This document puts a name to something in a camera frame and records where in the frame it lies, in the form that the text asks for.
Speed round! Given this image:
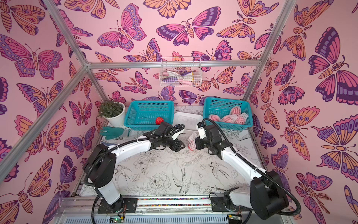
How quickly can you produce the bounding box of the red apple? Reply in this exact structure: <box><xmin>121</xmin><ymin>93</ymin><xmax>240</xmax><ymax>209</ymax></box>
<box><xmin>188</xmin><ymin>141</ymin><xmax>197</xmax><ymax>151</ymax></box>
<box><xmin>155</xmin><ymin>117</ymin><xmax>164</xmax><ymax>125</ymax></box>

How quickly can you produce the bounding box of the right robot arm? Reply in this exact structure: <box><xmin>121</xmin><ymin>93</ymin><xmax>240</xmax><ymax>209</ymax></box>
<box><xmin>192</xmin><ymin>137</ymin><xmax>302</xmax><ymax>220</ymax></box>

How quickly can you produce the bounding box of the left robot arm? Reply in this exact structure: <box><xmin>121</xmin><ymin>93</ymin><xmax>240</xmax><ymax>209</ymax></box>
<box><xmin>84</xmin><ymin>131</ymin><xmax>186</xmax><ymax>205</ymax></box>

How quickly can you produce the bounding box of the white plastic tray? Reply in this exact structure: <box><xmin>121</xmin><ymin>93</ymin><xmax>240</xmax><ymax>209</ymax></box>
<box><xmin>172</xmin><ymin>112</ymin><xmax>203</xmax><ymax>132</ymax></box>

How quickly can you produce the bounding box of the right teal plastic basket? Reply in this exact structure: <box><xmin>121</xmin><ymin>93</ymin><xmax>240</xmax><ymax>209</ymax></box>
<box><xmin>203</xmin><ymin>97</ymin><xmax>253</xmax><ymax>131</ymax></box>

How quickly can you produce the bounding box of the teal plastic basket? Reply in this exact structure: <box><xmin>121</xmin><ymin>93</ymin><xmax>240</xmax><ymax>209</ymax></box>
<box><xmin>124</xmin><ymin>100</ymin><xmax>174</xmax><ymax>131</ymax></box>
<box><xmin>203</xmin><ymin>97</ymin><xmax>253</xmax><ymax>131</ymax></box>

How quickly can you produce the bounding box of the left teal plastic basket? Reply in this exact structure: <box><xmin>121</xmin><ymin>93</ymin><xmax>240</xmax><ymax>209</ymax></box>
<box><xmin>124</xmin><ymin>100</ymin><xmax>174</xmax><ymax>131</ymax></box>

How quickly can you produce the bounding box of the green garden glove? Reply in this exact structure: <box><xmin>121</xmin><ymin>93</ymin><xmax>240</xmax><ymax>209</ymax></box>
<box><xmin>99</xmin><ymin>126</ymin><xmax>125</xmax><ymax>140</ymax></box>

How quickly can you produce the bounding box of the potted green plant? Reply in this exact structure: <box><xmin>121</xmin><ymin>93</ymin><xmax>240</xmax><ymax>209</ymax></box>
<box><xmin>99</xmin><ymin>101</ymin><xmax>125</xmax><ymax>127</ymax></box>

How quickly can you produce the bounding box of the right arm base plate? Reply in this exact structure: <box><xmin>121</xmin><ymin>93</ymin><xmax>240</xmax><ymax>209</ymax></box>
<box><xmin>209</xmin><ymin>195</ymin><xmax>250</xmax><ymax>212</ymax></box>

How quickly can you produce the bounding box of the white wire wall basket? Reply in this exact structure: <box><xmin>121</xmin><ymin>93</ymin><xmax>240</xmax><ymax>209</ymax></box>
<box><xmin>158</xmin><ymin>56</ymin><xmax>202</xmax><ymax>88</ymax></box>

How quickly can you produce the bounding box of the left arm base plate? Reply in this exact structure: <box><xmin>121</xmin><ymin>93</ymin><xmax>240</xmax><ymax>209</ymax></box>
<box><xmin>98</xmin><ymin>198</ymin><xmax>138</xmax><ymax>214</ymax></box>

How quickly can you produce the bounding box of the aluminium front rail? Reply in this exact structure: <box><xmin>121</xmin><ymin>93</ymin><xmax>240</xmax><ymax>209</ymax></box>
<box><xmin>53</xmin><ymin>195</ymin><xmax>294</xmax><ymax>224</ymax></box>

